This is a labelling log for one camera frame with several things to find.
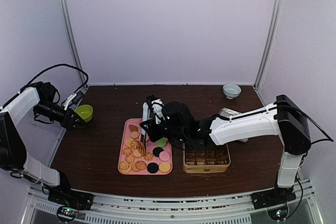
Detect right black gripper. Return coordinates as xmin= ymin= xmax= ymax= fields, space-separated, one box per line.
xmin=141 ymin=117 xmax=187 ymax=144

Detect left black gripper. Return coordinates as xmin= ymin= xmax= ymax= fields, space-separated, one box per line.
xmin=35 ymin=100 xmax=89 ymax=131

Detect leaf cookie second row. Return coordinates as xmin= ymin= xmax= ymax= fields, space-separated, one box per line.
xmin=133 ymin=142 xmax=146 ymax=158

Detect metal serving tongs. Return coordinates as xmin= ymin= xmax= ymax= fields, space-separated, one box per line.
xmin=140 ymin=102 xmax=151 ymax=154

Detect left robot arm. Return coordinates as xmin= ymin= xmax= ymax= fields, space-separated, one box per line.
xmin=1 ymin=81 xmax=87 ymax=205

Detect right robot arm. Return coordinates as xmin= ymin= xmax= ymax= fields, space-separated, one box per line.
xmin=140 ymin=95 xmax=311 ymax=204

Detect green sandwich cookie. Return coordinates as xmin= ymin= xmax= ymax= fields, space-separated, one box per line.
xmin=156 ymin=138 xmax=167 ymax=148

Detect green plastic bowl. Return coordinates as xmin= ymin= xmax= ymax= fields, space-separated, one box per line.
xmin=75 ymin=104 xmax=93 ymax=122

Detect black sandwich cookie upper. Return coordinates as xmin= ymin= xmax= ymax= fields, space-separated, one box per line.
xmin=152 ymin=147 xmax=163 ymax=157

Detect black sandwich cookie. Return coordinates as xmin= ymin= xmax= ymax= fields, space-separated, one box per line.
xmin=147 ymin=163 xmax=159 ymax=174
xmin=152 ymin=147 xmax=163 ymax=157

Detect pink sandwich cookie lower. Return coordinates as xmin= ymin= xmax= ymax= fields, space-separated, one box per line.
xmin=159 ymin=151 xmax=170 ymax=162

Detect pink plastic tray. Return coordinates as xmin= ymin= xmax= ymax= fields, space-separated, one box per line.
xmin=118 ymin=119 xmax=173 ymax=176

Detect beige round biscuit corner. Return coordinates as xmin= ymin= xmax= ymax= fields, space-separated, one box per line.
xmin=159 ymin=162 xmax=171 ymax=173

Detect black sandwich cookie lower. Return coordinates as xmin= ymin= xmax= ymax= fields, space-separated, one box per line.
xmin=147 ymin=163 xmax=159 ymax=174

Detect gold cookie tin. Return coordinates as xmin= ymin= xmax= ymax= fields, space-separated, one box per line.
xmin=183 ymin=144 xmax=231 ymax=174

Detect silver tin lid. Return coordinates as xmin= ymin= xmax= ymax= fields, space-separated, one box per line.
xmin=218 ymin=108 xmax=248 ymax=143

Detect pale ceramic bowl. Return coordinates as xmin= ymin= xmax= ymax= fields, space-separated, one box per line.
xmin=223 ymin=83 xmax=242 ymax=99

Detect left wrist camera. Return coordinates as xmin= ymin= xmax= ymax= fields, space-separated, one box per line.
xmin=62 ymin=91 xmax=84 ymax=110

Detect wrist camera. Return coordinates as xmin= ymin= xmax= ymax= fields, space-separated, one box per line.
xmin=62 ymin=91 xmax=84 ymax=110
xmin=145 ymin=94 xmax=164 ymax=124

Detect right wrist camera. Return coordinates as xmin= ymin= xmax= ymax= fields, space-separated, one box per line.
xmin=145 ymin=94 xmax=164 ymax=124

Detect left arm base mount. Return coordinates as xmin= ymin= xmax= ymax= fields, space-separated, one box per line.
xmin=48 ymin=191 xmax=93 ymax=223

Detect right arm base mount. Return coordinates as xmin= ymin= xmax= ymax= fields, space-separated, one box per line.
xmin=251 ymin=188 xmax=296 ymax=221

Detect left aluminium frame post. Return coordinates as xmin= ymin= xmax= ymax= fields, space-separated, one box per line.
xmin=55 ymin=0 xmax=88 ymax=90

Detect aluminium frame post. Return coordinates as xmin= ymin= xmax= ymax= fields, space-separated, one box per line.
xmin=254 ymin=0 xmax=283 ymax=92
xmin=55 ymin=0 xmax=88 ymax=90

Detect right aluminium frame post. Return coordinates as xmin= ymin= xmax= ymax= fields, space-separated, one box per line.
xmin=254 ymin=0 xmax=283 ymax=92

